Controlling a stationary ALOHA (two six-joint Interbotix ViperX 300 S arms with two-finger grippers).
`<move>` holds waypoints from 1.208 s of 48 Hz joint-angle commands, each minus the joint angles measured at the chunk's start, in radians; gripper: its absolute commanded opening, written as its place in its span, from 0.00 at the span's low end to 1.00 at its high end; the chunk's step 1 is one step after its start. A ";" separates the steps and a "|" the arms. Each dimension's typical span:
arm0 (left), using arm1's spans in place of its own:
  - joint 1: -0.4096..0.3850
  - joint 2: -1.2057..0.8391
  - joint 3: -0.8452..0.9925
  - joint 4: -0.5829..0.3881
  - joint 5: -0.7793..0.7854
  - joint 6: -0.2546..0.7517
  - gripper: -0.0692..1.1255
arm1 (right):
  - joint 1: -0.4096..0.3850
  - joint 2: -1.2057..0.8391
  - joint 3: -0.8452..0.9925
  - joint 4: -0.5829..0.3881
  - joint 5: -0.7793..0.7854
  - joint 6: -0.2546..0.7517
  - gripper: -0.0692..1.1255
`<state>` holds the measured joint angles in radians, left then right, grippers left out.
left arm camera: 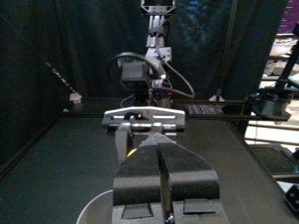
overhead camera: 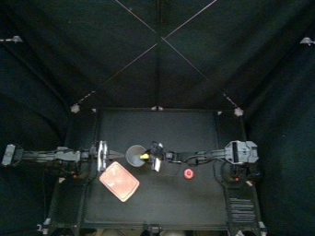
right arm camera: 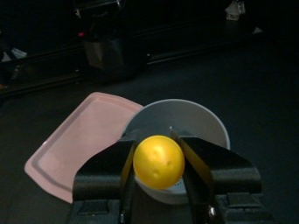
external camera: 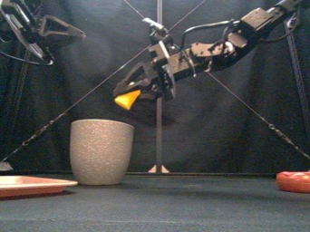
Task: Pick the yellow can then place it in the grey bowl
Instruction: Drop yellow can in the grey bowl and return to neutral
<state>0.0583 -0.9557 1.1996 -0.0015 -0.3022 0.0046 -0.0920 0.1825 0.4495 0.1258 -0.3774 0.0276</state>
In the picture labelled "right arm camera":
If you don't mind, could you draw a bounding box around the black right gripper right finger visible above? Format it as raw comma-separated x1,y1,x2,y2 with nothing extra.
169,129,278,224

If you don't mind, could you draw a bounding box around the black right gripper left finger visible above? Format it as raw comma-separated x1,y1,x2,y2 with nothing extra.
67,129,140,224

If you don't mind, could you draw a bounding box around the yellow can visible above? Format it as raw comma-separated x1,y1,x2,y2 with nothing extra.
132,134,185,191

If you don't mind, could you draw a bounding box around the grey bowl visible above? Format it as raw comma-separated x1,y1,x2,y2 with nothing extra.
123,98,231,206

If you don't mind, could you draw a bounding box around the pink rectangular tray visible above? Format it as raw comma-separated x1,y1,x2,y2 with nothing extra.
23,91,145,205

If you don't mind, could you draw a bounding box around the white paper tag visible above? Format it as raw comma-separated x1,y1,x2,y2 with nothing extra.
224,0,248,22

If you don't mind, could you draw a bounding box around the black frame rail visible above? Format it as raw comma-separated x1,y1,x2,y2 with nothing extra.
0,20,270,99

